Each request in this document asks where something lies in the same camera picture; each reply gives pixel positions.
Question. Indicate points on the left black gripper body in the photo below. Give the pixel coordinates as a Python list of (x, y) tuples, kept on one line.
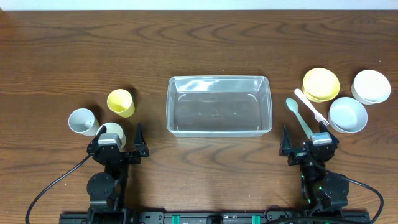
[(123, 155)]

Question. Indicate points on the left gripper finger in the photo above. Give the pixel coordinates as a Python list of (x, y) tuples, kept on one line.
[(102, 129), (139, 141)]

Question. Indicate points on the mint green plastic spoon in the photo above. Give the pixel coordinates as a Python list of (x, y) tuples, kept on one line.
[(293, 106)]

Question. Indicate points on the grey plastic bowl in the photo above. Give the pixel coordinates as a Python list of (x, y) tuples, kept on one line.
[(347, 115)]

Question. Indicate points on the white plastic bowl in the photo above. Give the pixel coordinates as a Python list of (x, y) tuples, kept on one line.
[(370, 87)]

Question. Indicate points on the clear plastic container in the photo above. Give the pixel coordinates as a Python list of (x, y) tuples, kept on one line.
[(218, 106)]

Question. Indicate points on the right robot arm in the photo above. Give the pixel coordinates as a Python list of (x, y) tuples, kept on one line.
[(325, 191)]

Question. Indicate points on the black mounting rail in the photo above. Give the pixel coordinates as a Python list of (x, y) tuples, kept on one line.
[(158, 217)]

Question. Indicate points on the yellow plastic bowl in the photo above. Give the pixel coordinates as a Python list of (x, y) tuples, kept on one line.
[(320, 85)]

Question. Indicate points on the grey plastic cup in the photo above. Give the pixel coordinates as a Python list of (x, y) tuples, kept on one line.
[(83, 121)]

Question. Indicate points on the cream plastic cup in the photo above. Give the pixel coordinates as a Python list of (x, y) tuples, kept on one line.
[(115, 128)]

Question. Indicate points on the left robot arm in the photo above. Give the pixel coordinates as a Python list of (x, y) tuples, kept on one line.
[(107, 189)]

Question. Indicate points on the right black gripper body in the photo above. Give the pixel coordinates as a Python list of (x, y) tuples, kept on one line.
[(302, 155)]

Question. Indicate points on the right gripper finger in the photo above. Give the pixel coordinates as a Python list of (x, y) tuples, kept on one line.
[(323, 128), (285, 144)]

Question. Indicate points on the yellow plastic cup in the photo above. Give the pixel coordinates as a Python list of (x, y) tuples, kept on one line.
[(120, 102)]

